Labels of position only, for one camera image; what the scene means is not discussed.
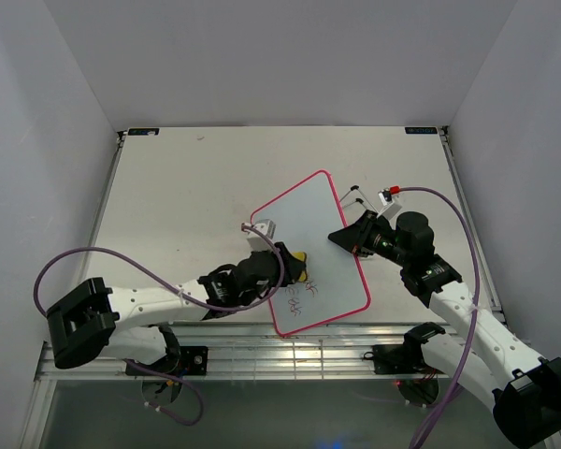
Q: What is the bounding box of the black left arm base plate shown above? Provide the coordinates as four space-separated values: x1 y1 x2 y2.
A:
140 346 209 376

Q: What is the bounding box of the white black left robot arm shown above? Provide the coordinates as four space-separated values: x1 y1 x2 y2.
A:
45 242 308 374

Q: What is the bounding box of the yellow black whiteboard eraser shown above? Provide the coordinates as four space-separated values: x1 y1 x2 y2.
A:
291 252 309 282

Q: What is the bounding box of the wire whiteboard stand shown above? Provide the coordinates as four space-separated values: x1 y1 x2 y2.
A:
340 184 375 259

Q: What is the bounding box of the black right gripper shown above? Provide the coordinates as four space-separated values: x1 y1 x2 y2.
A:
326 210 410 268

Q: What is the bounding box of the blue left corner label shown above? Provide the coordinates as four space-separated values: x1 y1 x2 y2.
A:
127 127 160 137

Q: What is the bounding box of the blue right corner label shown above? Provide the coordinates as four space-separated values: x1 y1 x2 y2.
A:
404 126 439 135

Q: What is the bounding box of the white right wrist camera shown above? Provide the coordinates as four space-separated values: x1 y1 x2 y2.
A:
378 186 402 220

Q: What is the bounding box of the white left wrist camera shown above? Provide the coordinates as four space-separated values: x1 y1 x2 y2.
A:
241 219 276 252

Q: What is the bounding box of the pink framed whiteboard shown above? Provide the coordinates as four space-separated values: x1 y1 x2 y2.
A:
251 169 371 337

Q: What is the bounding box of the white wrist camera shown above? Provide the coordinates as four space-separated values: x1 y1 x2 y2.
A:
378 186 402 220
241 219 276 252

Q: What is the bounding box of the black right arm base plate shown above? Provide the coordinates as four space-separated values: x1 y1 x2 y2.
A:
362 343 438 375

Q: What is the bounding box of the blue corner label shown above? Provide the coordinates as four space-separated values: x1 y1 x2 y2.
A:
404 126 439 135
127 127 160 137

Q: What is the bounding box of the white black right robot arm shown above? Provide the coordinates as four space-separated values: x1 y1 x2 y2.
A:
328 210 561 448

